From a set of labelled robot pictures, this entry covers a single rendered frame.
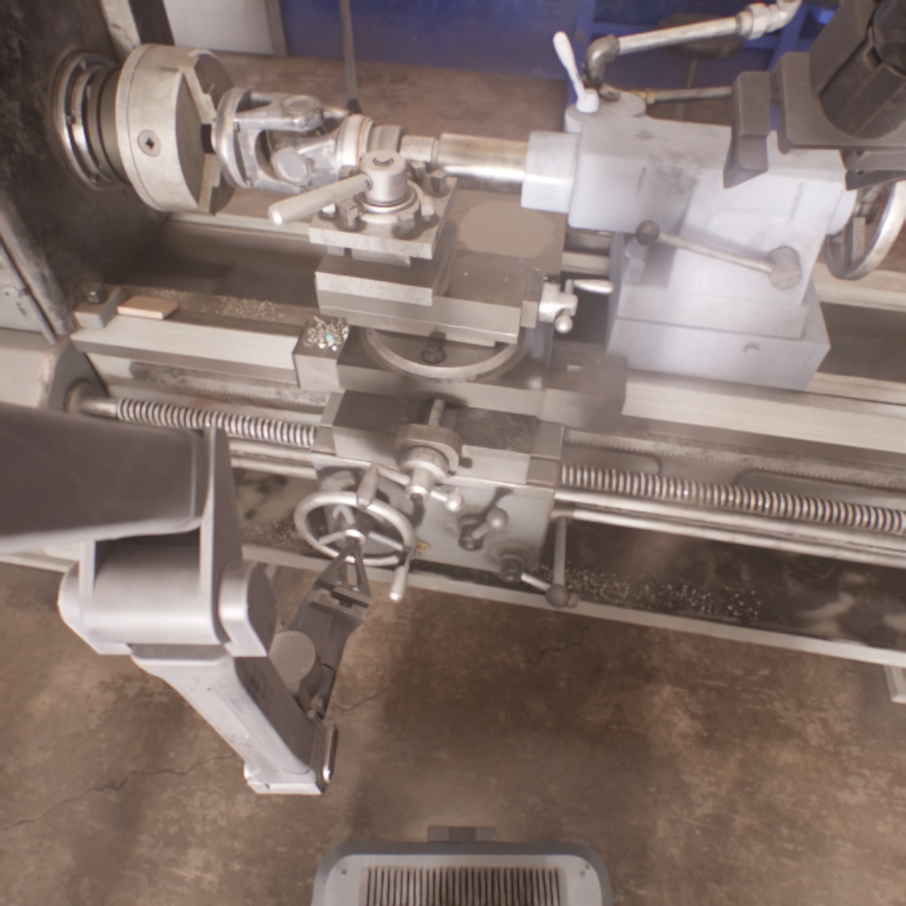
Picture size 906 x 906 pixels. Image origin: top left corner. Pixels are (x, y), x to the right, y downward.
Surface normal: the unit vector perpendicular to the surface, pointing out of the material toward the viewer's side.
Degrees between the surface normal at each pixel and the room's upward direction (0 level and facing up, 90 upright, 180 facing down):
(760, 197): 82
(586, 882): 0
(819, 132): 30
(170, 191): 105
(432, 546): 90
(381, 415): 0
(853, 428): 36
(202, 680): 90
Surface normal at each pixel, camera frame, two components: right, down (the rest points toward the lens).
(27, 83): 0.99, 0.15
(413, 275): 0.02, -0.62
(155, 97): -0.10, 0.03
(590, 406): -0.17, 0.77
